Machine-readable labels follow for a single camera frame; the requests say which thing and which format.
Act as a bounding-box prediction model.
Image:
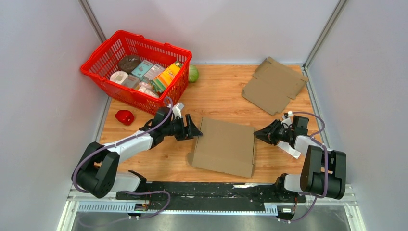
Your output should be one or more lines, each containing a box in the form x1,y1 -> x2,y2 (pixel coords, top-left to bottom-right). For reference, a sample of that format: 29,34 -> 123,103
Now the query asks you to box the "green cabbage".
188,65 -> 199,83

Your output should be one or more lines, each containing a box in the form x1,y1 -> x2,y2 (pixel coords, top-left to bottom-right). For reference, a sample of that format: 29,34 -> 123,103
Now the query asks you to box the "pink white packet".
137,82 -> 159,98

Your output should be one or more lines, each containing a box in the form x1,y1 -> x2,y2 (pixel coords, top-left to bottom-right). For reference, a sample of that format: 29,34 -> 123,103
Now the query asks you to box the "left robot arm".
72,104 -> 202,200

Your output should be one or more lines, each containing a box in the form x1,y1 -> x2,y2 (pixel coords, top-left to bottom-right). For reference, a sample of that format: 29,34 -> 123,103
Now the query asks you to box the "red bell pepper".
115,110 -> 135,126

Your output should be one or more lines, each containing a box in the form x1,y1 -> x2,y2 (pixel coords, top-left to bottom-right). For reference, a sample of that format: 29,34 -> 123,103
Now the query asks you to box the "green carton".
151,79 -> 166,94

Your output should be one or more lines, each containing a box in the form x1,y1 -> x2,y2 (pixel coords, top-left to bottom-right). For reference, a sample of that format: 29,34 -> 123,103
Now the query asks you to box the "aluminium frame post right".
303,0 -> 348,71

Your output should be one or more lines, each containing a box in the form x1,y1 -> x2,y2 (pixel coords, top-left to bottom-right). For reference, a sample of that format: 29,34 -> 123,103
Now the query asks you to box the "small flat cardboard sheet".
242,57 -> 308,115

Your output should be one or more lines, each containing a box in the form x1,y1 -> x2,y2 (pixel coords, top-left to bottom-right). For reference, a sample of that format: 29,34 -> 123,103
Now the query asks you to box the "grey small box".
142,64 -> 165,83

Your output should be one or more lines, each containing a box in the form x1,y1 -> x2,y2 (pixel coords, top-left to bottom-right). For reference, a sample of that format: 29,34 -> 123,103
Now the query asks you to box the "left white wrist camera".
172,103 -> 184,118

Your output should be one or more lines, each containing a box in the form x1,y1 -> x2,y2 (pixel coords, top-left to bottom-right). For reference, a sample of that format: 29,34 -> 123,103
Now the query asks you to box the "grey pink box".
121,75 -> 140,89

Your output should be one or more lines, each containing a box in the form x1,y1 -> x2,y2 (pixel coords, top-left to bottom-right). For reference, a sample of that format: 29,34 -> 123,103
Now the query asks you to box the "red plastic shopping basket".
80,30 -> 192,115

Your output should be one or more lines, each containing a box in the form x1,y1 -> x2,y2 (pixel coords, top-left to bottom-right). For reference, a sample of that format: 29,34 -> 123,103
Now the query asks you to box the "teal small box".
131,60 -> 154,80

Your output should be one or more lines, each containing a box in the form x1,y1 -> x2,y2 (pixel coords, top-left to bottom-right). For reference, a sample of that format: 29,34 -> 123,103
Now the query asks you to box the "aluminium frame post left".
78,0 -> 107,43

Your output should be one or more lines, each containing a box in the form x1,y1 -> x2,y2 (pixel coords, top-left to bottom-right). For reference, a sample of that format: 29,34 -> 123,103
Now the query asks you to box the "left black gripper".
163,114 -> 203,141

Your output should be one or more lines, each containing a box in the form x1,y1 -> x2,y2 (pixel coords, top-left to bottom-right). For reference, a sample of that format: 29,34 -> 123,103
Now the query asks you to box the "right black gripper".
254,119 -> 293,146

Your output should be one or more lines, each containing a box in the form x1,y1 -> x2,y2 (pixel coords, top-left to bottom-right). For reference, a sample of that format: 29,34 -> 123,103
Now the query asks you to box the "large brown cardboard box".
187,118 -> 255,178

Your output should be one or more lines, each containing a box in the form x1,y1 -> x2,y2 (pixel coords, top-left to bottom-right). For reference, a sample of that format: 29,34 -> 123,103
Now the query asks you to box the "white round roll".
110,71 -> 128,85

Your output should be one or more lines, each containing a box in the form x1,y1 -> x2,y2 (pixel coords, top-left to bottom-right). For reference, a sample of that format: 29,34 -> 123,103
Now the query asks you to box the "aluminium frame post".
303,0 -> 348,71
78,0 -> 107,43

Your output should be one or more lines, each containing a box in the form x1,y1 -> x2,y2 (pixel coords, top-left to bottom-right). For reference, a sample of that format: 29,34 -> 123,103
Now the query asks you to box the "clear plastic packet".
277,141 -> 301,159

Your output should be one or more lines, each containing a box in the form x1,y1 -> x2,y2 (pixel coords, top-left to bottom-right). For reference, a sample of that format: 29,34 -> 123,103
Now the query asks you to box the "yellow orange juice carton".
155,61 -> 182,88

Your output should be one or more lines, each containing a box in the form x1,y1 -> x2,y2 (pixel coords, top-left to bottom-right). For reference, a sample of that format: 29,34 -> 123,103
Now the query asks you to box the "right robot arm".
254,113 -> 346,202

